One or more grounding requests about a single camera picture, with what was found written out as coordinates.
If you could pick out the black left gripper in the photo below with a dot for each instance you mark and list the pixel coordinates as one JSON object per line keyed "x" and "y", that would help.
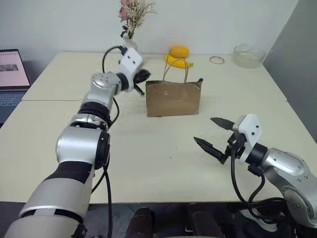
{"x": 139, "y": 76}

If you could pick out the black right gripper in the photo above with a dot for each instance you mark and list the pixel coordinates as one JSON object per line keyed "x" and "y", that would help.
{"x": 236, "y": 146}

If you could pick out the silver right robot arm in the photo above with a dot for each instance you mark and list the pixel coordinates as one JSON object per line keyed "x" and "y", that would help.
{"x": 284, "y": 161}

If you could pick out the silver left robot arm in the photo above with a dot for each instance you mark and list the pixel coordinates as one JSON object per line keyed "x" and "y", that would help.
{"x": 79, "y": 143}

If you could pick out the brown paper bag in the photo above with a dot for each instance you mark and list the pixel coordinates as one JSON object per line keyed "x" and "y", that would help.
{"x": 173, "y": 99}

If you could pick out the yellow banana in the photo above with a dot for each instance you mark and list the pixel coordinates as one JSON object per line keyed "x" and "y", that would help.
{"x": 177, "y": 63}

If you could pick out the small white vase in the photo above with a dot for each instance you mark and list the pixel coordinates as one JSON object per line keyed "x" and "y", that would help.
{"x": 130, "y": 44}

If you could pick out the yellow mango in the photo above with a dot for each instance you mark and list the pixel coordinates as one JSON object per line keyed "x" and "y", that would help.
{"x": 179, "y": 51}

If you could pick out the dried pink flower bouquet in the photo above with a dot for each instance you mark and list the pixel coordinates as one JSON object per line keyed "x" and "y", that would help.
{"x": 135, "y": 17}

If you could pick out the clear glass bowl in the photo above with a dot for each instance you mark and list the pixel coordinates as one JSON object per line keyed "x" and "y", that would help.
{"x": 247, "y": 60}

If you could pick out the dark rounded shape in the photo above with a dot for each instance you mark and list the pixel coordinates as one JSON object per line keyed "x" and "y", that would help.
{"x": 141, "y": 223}

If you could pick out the open laptop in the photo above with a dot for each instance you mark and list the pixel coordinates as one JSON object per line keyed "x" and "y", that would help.
{"x": 12, "y": 69}

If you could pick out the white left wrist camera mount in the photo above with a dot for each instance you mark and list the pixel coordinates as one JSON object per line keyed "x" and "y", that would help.
{"x": 131, "y": 60}

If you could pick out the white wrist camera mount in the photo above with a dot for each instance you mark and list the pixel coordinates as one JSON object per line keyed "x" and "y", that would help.
{"x": 131, "y": 60}
{"x": 250, "y": 129}

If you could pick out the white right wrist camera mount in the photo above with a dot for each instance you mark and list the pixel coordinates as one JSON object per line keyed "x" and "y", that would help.
{"x": 250, "y": 129}

